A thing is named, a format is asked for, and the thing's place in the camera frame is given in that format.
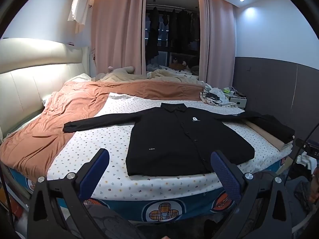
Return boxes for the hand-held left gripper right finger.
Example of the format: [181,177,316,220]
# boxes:
[210,150,292,239]

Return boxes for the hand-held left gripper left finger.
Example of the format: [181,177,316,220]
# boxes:
[27,148,110,239]

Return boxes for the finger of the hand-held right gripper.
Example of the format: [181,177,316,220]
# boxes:
[295,137,309,153]

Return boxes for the black jacket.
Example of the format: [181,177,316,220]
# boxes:
[63,103,268,176]

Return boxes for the person's right forearm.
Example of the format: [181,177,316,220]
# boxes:
[309,168,319,205]

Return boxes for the white rumpled garment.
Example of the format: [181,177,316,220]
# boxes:
[299,152,317,171]

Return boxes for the black rumpled garment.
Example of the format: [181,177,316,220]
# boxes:
[290,163,312,180]

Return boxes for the folded black garment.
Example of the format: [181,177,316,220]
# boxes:
[245,113,296,143]

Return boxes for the dotted white bed sheet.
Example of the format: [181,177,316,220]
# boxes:
[47,92,291,202]

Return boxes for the folded beige garment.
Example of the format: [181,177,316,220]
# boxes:
[243,119,293,151]

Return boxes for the black lace garment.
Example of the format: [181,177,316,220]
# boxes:
[294,181,312,212]

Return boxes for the person's left leg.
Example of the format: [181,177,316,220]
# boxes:
[86,203,136,239]

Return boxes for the orange duvet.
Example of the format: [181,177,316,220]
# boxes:
[0,81,212,180]

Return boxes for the white nightstand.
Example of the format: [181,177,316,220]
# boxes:
[228,90,248,110]

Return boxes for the orange box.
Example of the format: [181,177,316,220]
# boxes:
[10,202,29,219]

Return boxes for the white pillow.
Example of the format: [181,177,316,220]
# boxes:
[66,73,91,82]

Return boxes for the beige plush toy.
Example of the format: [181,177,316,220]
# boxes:
[107,66,135,76]

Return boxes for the cream padded headboard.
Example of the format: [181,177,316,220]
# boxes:
[0,38,90,140]

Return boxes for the beige blanket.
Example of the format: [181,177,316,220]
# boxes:
[91,66,207,85]

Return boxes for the brown plush toy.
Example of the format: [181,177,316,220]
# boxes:
[172,57,187,69]

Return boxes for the pink curtain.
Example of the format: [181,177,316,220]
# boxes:
[90,0,147,76]
[198,0,236,82]

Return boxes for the long dark hanging coat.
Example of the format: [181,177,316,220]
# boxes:
[145,6,160,59]

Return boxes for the wide dark hanging coat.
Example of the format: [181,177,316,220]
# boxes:
[170,9,200,55]

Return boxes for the white hanging shirt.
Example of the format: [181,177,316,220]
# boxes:
[68,0,94,33]

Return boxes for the pile of cables and chargers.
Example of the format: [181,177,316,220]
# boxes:
[201,86,237,107]

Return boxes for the black charger cables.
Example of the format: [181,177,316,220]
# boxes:
[201,87,223,104]

